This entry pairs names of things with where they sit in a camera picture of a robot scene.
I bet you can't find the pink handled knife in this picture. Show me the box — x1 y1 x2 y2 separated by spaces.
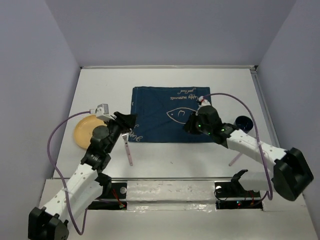
228 153 243 167

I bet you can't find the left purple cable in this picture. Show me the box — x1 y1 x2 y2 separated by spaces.
47 109 98 236

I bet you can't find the purple cable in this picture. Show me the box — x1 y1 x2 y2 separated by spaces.
203 92 274 201
47 109 98 236

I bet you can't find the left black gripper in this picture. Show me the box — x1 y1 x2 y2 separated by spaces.
103 112 138 154

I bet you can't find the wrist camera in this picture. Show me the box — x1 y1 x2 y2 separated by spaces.
89 103 112 123
197 96 212 108

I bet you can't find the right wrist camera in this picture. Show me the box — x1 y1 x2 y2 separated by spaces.
197 96 212 108

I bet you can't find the blue fish placemat cloth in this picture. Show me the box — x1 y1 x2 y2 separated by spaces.
128 86 213 143

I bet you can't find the dark blue cup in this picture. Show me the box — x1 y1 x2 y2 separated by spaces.
234 115 254 133

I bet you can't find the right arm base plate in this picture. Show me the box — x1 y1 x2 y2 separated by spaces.
213 169 263 210

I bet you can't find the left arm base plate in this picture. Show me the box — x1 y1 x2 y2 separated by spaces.
88 181 128 211

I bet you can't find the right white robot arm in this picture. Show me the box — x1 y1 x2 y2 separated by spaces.
183 105 314 202

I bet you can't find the pink handled fork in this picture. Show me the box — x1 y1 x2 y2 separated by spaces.
122 133 134 166

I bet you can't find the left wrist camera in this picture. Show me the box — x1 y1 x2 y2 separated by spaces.
89 103 112 123

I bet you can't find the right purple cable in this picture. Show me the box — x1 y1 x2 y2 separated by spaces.
203 92 274 201

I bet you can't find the yellow plate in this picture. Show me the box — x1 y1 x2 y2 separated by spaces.
73 115 106 150

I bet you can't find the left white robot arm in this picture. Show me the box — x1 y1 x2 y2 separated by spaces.
28 111 137 240

